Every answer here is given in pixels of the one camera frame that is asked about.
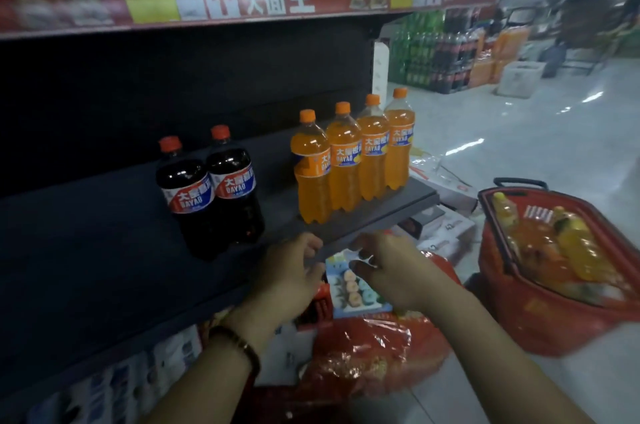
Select person's left hand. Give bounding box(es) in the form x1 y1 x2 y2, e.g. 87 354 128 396
222 232 326 339

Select person's right hand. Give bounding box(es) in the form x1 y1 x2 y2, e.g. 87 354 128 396
349 232 463 317

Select large orange soda bottle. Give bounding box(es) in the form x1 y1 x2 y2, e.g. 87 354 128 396
325 101 363 213
291 108 333 225
356 94 391 202
383 87 416 192

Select large dark soda bottle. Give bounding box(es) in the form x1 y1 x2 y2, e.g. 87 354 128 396
155 135 226 259
207 124 266 245

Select pile of yellow juice bottles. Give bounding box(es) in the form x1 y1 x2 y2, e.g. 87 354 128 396
492 191 626 305

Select dark grey metal shelf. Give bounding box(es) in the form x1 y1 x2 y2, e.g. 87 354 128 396
0 0 501 424

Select person's right forearm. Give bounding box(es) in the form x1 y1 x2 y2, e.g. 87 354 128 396
435 283 596 424

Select small red pack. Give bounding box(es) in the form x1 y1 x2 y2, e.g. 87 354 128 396
295 283 333 329

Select blue pack of coloured sponges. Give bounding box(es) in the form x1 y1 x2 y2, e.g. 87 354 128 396
325 248 393 319

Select white carton box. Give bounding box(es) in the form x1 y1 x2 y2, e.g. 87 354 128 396
395 206 477 267

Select crumpled white blue packet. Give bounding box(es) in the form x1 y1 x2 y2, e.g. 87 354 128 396
257 323 316 387

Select flat white red carton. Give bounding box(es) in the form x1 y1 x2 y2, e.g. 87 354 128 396
409 148 481 215

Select red plastic basket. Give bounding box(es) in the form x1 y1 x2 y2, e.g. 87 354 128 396
477 178 640 359

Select stack of white blue packets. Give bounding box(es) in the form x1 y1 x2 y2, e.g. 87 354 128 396
25 326 203 424

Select stack of drink bottle packs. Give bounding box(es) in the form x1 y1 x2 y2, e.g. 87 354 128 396
387 11 481 95

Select white plastic crate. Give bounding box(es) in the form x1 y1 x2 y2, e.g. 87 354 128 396
496 60 546 100

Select stack of orange drink packs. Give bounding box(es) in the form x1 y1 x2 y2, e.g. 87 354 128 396
467 24 531 89

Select dark beaded bracelet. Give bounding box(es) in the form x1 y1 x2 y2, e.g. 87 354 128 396
207 324 262 379

